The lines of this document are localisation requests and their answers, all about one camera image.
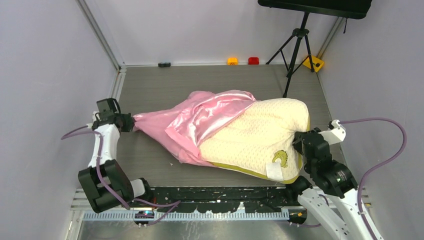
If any aluminium frame rail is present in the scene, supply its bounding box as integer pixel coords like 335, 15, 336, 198
71, 189, 307, 225

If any small black wall device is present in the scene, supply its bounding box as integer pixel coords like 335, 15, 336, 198
157, 62, 171, 68

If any black tripod stand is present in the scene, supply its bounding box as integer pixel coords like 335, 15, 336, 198
265, 12, 315, 98

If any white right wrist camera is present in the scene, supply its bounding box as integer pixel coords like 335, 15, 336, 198
319, 119, 347, 145

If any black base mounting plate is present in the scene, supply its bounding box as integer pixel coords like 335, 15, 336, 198
138, 186, 300, 214

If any red block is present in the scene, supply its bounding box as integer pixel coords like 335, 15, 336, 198
247, 56, 260, 65

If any white pillow with yellow trim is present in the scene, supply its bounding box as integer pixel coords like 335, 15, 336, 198
199, 98, 310, 184

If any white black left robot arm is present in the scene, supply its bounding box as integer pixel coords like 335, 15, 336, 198
78, 98, 154, 213

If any black panel on tripod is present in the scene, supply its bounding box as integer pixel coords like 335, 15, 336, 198
257, 0, 372, 20

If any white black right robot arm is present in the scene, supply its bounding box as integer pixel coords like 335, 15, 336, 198
285, 126, 384, 240

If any yellow corner bracket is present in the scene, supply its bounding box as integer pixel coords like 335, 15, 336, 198
302, 55, 325, 73

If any orange block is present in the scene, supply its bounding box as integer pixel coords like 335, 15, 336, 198
226, 57, 239, 66

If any pink floral pillowcase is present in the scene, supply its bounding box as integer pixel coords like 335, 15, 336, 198
133, 90, 256, 167

